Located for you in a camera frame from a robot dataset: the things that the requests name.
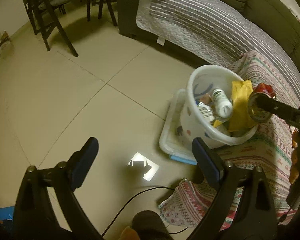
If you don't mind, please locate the left hand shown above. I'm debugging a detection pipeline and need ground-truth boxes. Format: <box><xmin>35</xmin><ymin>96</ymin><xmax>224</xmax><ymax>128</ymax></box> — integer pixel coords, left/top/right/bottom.
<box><xmin>119</xmin><ymin>226</ymin><xmax>140</xmax><ymax>240</ymax></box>

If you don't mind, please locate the grey striped quilt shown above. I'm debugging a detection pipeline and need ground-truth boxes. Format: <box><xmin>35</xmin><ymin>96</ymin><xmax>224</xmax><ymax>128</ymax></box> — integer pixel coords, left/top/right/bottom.
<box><xmin>136</xmin><ymin>0</ymin><xmax>300</xmax><ymax>99</ymax></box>

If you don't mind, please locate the black floor cable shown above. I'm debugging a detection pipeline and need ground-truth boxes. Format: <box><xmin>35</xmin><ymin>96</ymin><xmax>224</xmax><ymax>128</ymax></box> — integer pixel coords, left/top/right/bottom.
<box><xmin>101</xmin><ymin>185</ymin><xmax>188</xmax><ymax>238</ymax></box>

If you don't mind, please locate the white plastic storage box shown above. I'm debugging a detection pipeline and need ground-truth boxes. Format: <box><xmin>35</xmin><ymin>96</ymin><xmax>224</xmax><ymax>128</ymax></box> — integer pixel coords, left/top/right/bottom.
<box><xmin>159</xmin><ymin>89</ymin><xmax>197</xmax><ymax>165</ymax></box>

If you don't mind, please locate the patterned pink green tablecloth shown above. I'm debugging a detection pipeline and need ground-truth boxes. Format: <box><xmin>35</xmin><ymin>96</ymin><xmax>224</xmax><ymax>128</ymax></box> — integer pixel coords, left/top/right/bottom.
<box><xmin>159</xmin><ymin>51</ymin><xmax>300</xmax><ymax>228</ymax></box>

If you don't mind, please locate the right hand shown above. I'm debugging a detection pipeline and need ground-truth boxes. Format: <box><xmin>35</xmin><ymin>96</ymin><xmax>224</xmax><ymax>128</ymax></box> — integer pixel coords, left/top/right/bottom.
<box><xmin>289</xmin><ymin>131</ymin><xmax>300</xmax><ymax>184</ymax></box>

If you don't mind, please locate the white AD drink bottle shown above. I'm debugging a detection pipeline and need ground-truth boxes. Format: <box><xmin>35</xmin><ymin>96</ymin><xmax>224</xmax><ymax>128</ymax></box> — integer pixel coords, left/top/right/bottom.
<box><xmin>212</xmin><ymin>89</ymin><xmax>233</xmax><ymax>118</ymax></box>

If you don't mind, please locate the white tissue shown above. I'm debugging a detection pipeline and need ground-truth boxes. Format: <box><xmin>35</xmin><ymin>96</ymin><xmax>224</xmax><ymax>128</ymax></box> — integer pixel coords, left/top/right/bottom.
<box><xmin>197</xmin><ymin>102</ymin><xmax>216</xmax><ymax>124</ymax></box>

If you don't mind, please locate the white trash bin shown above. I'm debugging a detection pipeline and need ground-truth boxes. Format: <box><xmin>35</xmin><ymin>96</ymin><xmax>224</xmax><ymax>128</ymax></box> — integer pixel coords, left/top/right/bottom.
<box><xmin>176</xmin><ymin>64</ymin><xmax>257</xmax><ymax>150</ymax></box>

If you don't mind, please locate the yellow wrapper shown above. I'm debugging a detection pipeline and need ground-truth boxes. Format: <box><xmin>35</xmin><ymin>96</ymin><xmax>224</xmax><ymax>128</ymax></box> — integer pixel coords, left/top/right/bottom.
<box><xmin>213</xmin><ymin>80</ymin><xmax>255</xmax><ymax>137</ymax></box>

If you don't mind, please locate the dark grey sofa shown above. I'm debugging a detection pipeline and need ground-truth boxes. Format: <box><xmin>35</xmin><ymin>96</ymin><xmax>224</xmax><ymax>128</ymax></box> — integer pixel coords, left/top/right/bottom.
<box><xmin>117</xmin><ymin>0</ymin><xmax>300</xmax><ymax>72</ymax></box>

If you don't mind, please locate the crushed red soda can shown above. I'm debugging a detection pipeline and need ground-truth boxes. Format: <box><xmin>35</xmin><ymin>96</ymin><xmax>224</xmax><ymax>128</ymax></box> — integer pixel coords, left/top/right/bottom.
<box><xmin>248</xmin><ymin>83</ymin><xmax>276</xmax><ymax>123</ymax></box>

